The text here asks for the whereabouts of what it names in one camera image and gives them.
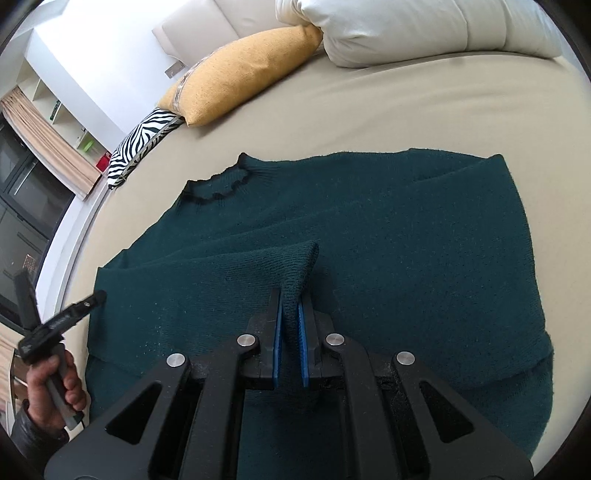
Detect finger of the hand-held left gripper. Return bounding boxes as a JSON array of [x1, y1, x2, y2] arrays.
[[39, 290, 108, 330], [13, 270, 40, 330]]

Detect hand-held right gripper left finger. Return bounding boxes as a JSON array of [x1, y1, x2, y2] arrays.
[[44, 287, 284, 480]]

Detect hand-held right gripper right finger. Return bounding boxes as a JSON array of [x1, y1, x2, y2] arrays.
[[298, 302, 534, 480]]

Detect dark green sweater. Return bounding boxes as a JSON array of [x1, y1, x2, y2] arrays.
[[85, 148, 555, 480]]

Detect person's left forearm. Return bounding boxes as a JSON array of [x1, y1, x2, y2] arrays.
[[8, 399, 70, 469]]

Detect person's left hand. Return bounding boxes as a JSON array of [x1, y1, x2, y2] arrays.
[[25, 348, 88, 432]]

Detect dark window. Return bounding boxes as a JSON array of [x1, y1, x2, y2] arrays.
[[0, 117, 77, 333]]

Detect beige curtain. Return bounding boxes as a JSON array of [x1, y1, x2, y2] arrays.
[[0, 88, 100, 200]]

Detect zebra striped pillow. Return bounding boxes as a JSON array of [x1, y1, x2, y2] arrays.
[[107, 108, 185, 190]]

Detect beige bed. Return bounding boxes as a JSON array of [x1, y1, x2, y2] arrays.
[[34, 46, 591, 480]]

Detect yellow pillow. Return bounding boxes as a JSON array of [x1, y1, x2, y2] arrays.
[[157, 24, 324, 127]]

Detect white duvet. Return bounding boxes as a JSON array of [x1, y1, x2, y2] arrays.
[[276, 0, 571, 69]]

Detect white wall shelf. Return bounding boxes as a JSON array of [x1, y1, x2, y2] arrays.
[[14, 60, 112, 176]]

